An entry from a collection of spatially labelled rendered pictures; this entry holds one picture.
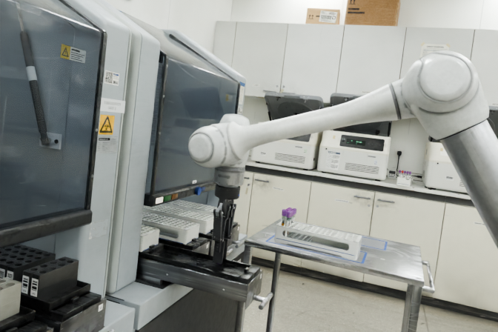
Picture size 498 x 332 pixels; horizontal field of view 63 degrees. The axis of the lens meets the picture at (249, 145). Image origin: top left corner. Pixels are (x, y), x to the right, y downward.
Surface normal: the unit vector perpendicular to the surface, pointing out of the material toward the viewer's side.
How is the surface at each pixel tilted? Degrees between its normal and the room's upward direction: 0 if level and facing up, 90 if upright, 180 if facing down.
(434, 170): 90
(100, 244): 90
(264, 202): 90
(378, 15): 89
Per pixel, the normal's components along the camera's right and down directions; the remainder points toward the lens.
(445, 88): -0.35, -0.15
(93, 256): 0.94, 0.13
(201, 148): -0.45, 0.05
